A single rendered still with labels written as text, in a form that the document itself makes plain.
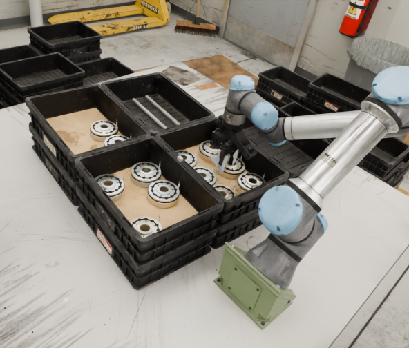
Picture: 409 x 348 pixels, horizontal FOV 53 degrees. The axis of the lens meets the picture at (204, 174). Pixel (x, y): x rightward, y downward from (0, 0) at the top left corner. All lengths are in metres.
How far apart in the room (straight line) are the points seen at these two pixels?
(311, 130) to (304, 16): 3.13
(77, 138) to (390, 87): 1.07
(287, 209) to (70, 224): 0.75
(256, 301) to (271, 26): 3.69
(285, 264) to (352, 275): 0.40
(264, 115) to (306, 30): 3.17
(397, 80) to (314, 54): 3.30
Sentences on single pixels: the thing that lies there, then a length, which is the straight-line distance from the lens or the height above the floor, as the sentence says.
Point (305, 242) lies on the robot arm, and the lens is 1.17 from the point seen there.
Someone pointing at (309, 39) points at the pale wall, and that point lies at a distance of 4.41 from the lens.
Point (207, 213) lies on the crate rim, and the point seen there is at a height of 0.93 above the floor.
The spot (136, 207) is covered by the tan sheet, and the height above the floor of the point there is 0.83.
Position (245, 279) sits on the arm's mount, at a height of 0.82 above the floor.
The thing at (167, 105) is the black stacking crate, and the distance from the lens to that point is 1.84.
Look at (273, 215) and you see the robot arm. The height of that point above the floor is 1.06.
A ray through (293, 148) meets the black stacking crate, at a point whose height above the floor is 0.83.
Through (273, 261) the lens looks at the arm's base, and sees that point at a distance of 1.17.
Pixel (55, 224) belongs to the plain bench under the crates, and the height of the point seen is 0.70.
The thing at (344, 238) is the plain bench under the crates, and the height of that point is 0.70.
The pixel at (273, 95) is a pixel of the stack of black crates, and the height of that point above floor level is 0.39.
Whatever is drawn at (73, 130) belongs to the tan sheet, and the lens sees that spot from 1.65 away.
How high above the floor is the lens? 1.76
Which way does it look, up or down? 39 degrees down
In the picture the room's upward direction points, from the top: 12 degrees clockwise
